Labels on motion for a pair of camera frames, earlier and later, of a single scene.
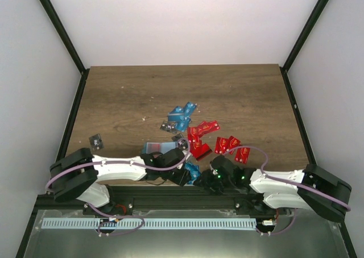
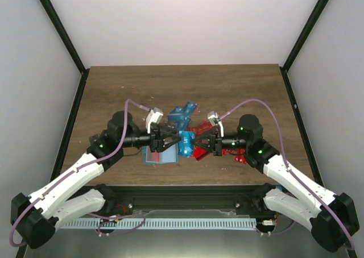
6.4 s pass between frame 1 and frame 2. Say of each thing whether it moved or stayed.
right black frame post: stayed
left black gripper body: moved
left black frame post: stayed
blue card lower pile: stayed
